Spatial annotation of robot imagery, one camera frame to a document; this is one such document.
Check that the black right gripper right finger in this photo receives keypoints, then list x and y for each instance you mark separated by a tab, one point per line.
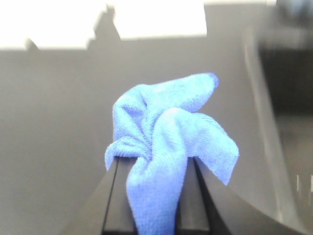
208	207

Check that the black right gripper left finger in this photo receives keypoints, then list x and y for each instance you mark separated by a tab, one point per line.
107	211

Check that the blue microfiber cloth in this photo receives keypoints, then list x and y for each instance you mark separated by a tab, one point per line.
160	125

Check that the black lab sink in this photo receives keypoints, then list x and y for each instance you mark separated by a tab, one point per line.
280	68

